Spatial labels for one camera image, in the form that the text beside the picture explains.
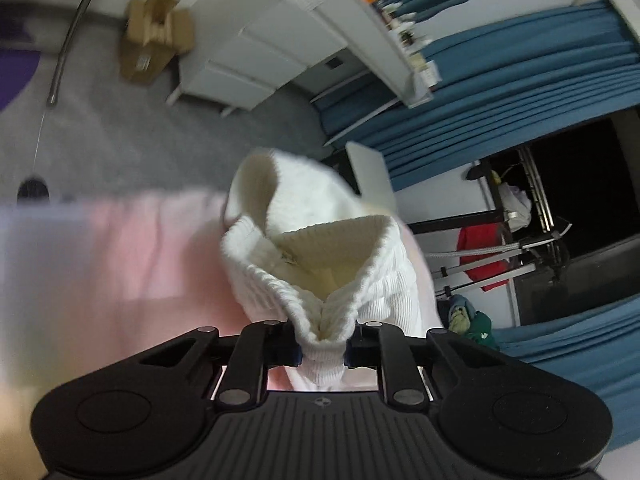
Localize white hanging cloth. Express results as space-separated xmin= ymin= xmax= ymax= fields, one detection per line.
xmin=497 ymin=182 xmax=534 ymax=233

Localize curved metal pole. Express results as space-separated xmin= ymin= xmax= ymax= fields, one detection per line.
xmin=46 ymin=0 xmax=111 ymax=107

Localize light blue cloth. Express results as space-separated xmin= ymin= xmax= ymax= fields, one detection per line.
xmin=446 ymin=294 xmax=472 ymax=335

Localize pastel tie-dye blanket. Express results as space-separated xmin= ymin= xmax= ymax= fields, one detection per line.
xmin=0 ymin=187 xmax=443 ymax=480

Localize purple cloth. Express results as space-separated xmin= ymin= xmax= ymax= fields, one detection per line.
xmin=0 ymin=49 xmax=42 ymax=112

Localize blue curtain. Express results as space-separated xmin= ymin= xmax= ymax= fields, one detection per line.
xmin=492 ymin=297 xmax=640 ymax=393
xmin=312 ymin=0 xmax=640 ymax=193

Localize green garment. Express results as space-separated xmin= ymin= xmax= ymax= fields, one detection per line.
xmin=465 ymin=310 xmax=501 ymax=352

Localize dark window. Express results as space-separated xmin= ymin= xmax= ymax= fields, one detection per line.
xmin=487 ymin=112 xmax=640 ymax=328

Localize dark round object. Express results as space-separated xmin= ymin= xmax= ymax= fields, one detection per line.
xmin=16 ymin=175 xmax=52 ymax=204

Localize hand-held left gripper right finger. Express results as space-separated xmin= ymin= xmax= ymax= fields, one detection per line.
xmin=344 ymin=321 xmax=506 ymax=406

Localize metal tripod drying stand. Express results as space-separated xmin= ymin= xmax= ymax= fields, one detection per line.
xmin=427 ymin=147 xmax=576 ymax=301

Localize red garment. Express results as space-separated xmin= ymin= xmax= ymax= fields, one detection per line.
xmin=456 ymin=224 xmax=522 ymax=294

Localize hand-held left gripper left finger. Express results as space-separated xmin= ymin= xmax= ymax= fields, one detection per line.
xmin=137 ymin=321 xmax=304 ymax=406

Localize row of small bottles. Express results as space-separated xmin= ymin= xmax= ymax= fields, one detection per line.
xmin=382 ymin=0 xmax=443 ymax=92

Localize cardboard box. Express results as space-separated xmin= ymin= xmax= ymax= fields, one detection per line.
xmin=117 ymin=0 xmax=197 ymax=86

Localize white drawer cabinet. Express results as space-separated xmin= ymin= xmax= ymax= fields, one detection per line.
xmin=166 ymin=0 xmax=351 ymax=118

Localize white fleece pants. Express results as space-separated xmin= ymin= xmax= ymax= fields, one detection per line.
xmin=220 ymin=147 xmax=418 ymax=393

